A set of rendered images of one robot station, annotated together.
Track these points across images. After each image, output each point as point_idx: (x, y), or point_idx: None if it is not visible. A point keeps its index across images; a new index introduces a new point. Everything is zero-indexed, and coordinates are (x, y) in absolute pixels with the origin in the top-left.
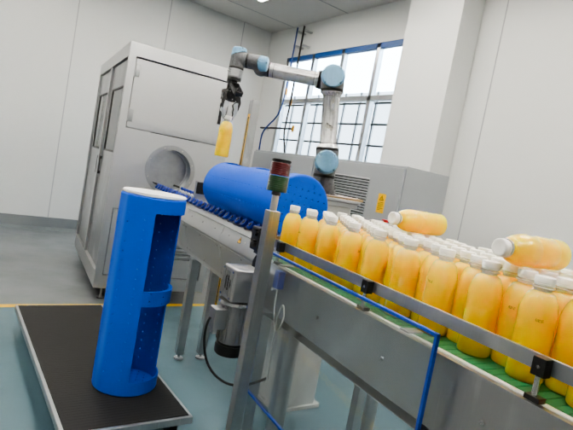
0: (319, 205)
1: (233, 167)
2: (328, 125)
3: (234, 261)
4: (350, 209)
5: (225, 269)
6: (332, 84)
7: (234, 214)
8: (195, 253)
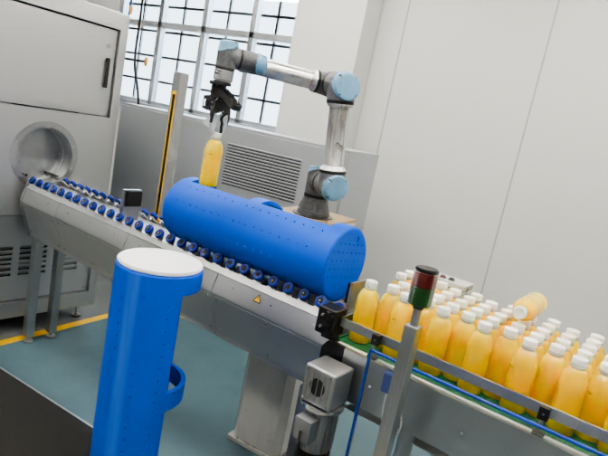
0: (360, 256)
1: (217, 194)
2: (338, 146)
3: (249, 322)
4: None
5: (309, 370)
6: (347, 99)
7: (233, 260)
8: None
